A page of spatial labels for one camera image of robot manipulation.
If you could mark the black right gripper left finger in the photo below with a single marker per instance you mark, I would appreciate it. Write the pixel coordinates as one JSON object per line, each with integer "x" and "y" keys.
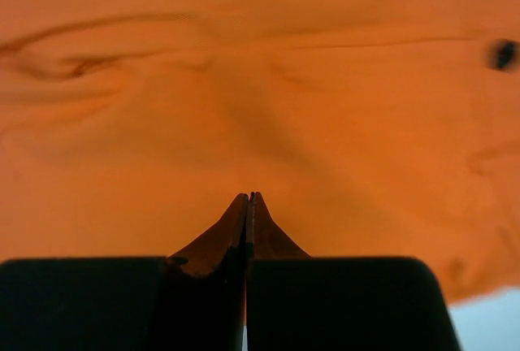
{"x": 191, "y": 300}

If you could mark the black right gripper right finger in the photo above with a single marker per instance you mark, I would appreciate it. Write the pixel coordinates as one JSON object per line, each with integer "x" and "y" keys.
{"x": 298, "y": 302}

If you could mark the orange trousers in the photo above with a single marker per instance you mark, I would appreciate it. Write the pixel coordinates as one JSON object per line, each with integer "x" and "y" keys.
{"x": 371, "y": 127}

